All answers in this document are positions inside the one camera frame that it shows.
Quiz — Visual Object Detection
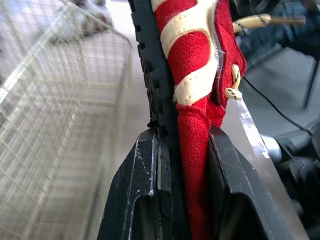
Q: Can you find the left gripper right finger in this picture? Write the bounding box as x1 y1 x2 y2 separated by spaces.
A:
206 125 301 240

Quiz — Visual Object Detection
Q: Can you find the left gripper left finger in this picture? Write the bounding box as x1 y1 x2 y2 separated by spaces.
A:
96 128 174 240

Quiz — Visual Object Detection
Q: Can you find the small red shoe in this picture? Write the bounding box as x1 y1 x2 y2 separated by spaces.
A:
130 0 272 240

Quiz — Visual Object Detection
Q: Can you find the thin black cable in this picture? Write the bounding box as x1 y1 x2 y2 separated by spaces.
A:
242 76 314 137

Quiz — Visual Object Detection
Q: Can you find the cream wire basket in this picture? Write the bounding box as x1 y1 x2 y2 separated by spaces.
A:
0 0 134 227

